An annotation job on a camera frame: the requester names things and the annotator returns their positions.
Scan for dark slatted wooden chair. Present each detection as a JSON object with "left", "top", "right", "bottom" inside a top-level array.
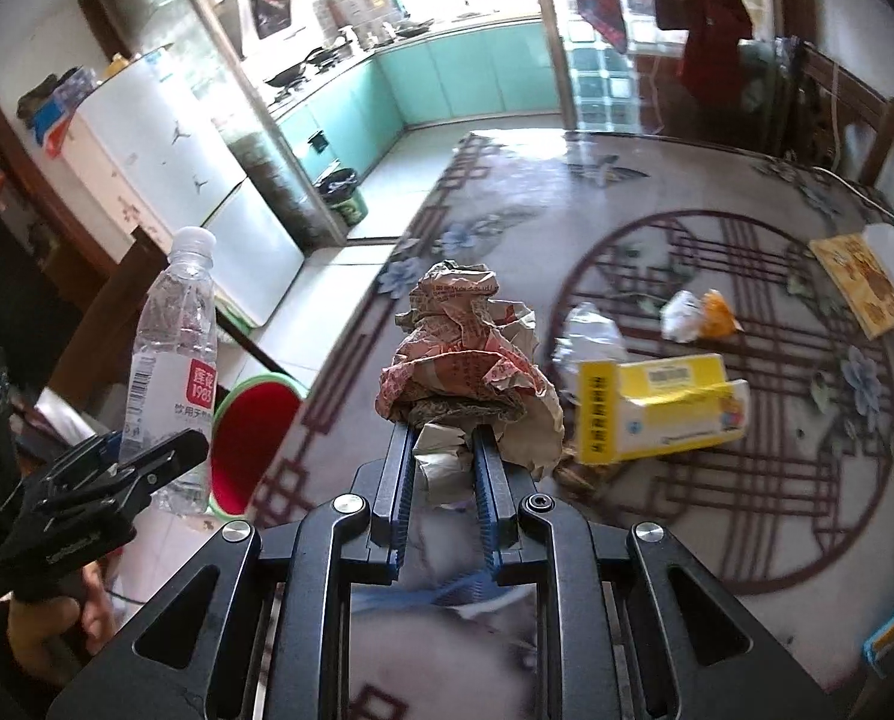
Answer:
[{"left": 784, "top": 37, "right": 894, "bottom": 188}]

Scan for white refrigerator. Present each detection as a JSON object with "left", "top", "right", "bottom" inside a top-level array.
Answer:
[{"left": 57, "top": 45, "right": 305, "bottom": 327}]

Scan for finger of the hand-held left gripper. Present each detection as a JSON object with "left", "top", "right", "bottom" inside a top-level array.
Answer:
[
  {"left": 98, "top": 431, "right": 212, "bottom": 500},
  {"left": 38, "top": 431, "right": 129, "bottom": 492}
]

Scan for red printed paper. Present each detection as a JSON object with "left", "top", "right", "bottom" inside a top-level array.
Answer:
[{"left": 376, "top": 261, "right": 566, "bottom": 507}]

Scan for teal kitchen base cabinets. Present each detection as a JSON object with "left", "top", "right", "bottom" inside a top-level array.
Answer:
[{"left": 271, "top": 19, "right": 564, "bottom": 181}]

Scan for green bin with black bag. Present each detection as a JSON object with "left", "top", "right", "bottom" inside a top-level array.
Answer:
[{"left": 316, "top": 167, "right": 369, "bottom": 227}]

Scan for yellow cardboard box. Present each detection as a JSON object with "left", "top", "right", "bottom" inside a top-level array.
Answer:
[{"left": 574, "top": 352, "right": 752, "bottom": 466}]

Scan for red hanging garment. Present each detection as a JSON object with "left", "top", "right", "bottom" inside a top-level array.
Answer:
[{"left": 678, "top": 0, "right": 754, "bottom": 95}]

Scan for dark cloth bundle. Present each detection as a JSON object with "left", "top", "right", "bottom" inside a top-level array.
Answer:
[{"left": 18, "top": 67, "right": 95, "bottom": 117}]

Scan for glass sliding door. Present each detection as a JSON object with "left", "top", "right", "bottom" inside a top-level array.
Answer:
[{"left": 537, "top": 0, "right": 793, "bottom": 158}]

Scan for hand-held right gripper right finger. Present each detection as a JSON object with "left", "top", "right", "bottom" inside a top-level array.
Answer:
[{"left": 471, "top": 426, "right": 842, "bottom": 720}]

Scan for dark wooden cabinet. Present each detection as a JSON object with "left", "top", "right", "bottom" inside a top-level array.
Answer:
[{"left": 0, "top": 86, "right": 118, "bottom": 361}]

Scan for blue and red carton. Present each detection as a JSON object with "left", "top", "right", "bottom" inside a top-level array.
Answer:
[{"left": 31, "top": 90, "right": 99, "bottom": 158}]

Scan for green bin with red bag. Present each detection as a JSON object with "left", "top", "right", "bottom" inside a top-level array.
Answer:
[{"left": 205, "top": 373, "right": 305, "bottom": 518}]

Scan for brown crumpled wrapper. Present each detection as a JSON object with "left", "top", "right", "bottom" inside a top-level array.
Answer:
[{"left": 556, "top": 457, "right": 613, "bottom": 493}]

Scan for yellow book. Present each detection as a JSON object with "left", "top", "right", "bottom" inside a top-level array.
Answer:
[{"left": 807, "top": 232, "right": 894, "bottom": 340}]

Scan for person's left forearm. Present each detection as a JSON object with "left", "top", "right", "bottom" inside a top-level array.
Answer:
[{"left": 0, "top": 600, "right": 69, "bottom": 720}]

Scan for black range hood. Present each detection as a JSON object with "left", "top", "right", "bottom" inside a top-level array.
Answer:
[{"left": 233, "top": 0, "right": 305, "bottom": 40}]

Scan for person's left hand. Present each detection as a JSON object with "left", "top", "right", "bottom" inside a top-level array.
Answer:
[{"left": 4, "top": 561, "right": 118, "bottom": 662}]

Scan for clear plastic bag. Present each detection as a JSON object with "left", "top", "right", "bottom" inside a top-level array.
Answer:
[{"left": 552, "top": 302, "right": 629, "bottom": 376}]

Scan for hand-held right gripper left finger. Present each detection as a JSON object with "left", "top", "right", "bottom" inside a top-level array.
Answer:
[{"left": 46, "top": 424, "right": 422, "bottom": 720}]

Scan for blue strap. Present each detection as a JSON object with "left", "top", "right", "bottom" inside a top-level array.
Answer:
[{"left": 353, "top": 570, "right": 493, "bottom": 608}]

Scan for clear plastic water bottle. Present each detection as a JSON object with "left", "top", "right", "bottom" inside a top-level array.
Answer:
[{"left": 121, "top": 226, "right": 219, "bottom": 517}]

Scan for orange and white wrapper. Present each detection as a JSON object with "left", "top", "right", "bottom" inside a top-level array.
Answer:
[{"left": 658, "top": 289, "right": 742, "bottom": 342}]

